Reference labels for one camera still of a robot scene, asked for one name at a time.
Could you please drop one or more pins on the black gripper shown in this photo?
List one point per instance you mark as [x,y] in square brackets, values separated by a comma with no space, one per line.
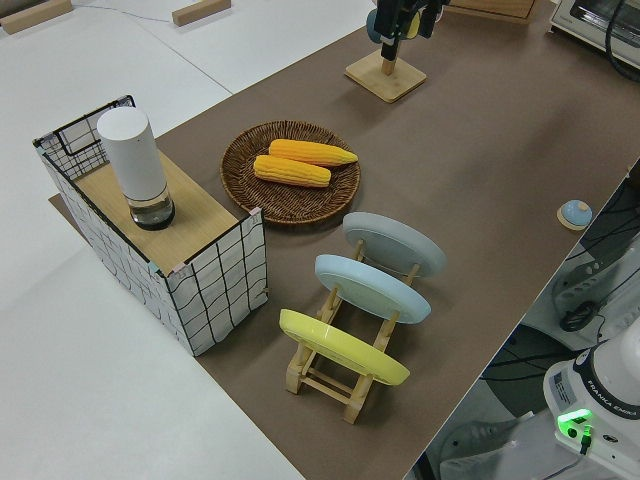
[387,17]

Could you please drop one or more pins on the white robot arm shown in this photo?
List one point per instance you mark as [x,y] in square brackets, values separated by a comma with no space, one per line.
[605,390]

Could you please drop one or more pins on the wooden drawer cabinet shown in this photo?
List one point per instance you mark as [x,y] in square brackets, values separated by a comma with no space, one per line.
[495,10]

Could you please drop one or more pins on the teal mug yellow inside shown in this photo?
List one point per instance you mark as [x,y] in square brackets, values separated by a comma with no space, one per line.
[371,25]

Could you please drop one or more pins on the wooden mug tree stand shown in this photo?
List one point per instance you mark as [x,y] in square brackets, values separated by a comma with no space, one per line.
[387,80]

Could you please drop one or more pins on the brown table mat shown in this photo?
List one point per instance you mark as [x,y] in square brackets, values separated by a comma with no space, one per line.
[475,140]

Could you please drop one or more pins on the long pointed yellow corn cob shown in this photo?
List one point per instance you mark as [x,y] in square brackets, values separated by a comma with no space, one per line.
[310,151]

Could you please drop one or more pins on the short blunt yellow corn cob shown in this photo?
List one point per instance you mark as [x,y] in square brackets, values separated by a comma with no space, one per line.
[290,171]

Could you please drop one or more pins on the round brown wicker basket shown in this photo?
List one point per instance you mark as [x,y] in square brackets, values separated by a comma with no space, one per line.
[300,205]

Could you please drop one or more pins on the grey oval plate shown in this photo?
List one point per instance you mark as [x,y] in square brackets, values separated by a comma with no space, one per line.
[395,240]

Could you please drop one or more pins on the wooden block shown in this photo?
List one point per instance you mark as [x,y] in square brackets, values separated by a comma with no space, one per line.
[200,12]
[35,17]

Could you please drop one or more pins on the white toaster oven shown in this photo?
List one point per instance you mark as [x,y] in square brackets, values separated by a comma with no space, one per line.
[585,25]

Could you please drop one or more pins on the light blue oval plate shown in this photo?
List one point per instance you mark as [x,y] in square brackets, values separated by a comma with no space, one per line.
[370,287]

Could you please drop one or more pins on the light wooden board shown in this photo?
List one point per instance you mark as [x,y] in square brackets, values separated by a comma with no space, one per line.
[200,220]

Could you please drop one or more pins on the white cylindrical dispenser bottle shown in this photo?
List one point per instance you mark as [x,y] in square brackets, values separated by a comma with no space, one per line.
[132,155]

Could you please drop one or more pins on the yellow oval plate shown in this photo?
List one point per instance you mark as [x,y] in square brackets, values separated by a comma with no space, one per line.
[340,345]

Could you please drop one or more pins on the wooden folding dish rack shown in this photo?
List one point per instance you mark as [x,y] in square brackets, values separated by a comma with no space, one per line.
[325,385]

